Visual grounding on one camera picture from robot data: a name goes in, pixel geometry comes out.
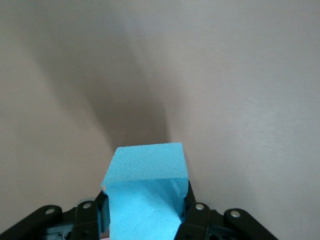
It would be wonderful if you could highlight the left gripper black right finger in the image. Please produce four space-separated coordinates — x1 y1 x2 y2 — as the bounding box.
174 179 279 240

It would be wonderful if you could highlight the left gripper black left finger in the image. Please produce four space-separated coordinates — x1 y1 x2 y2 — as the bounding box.
0 189 111 240

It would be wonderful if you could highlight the cyan foam cube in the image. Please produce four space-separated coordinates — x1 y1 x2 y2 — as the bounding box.
99 142 190 240

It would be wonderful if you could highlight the brown table cover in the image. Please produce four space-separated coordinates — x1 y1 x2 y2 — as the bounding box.
0 0 320 240

